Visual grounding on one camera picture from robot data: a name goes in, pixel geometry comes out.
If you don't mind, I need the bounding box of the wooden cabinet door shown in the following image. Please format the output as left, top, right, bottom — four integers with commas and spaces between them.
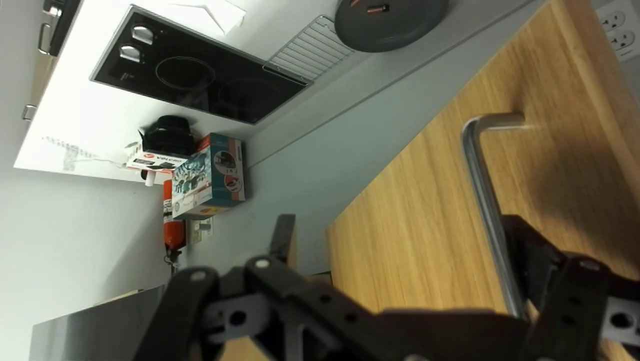
299, 0, 640, 311

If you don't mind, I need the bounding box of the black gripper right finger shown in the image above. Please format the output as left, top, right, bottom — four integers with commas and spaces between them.
502, 216, 567, 310

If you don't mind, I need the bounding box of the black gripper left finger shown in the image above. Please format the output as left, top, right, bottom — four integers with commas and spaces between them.
268, 216, 297, 266

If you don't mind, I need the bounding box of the red fire extinguisher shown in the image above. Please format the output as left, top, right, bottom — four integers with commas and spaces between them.
162, 181, 187, 263

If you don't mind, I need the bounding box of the dark grey round plate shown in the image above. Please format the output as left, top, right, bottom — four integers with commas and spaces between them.
335, 0, 451, 52

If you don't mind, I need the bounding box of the teal appliance cardboard box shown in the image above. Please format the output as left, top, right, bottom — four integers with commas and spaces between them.
172, 132, 247, 222

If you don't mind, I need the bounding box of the black induction cooktop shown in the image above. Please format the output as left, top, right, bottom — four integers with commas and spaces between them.
95, 6, 309, 125

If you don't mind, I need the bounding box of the silver cabinet door handle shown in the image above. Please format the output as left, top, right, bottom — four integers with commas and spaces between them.
461, 112, 528, 319

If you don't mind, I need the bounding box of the white wall power outlet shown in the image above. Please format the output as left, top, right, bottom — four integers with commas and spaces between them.
597, 0, 640, 62

